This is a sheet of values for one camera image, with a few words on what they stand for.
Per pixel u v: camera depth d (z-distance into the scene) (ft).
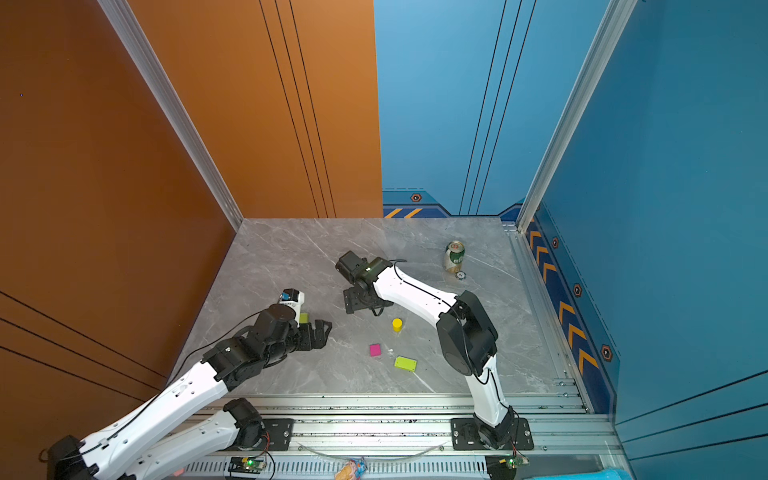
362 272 2.13
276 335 1.94
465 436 2.38
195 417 1.63
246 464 2.33
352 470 2.19
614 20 2.30
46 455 1.33
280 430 2.43
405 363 2.75
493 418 2.00
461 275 3.45
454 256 3.26
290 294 2.27
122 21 2.32
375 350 2.89
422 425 2.53
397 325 2.94
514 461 2.28
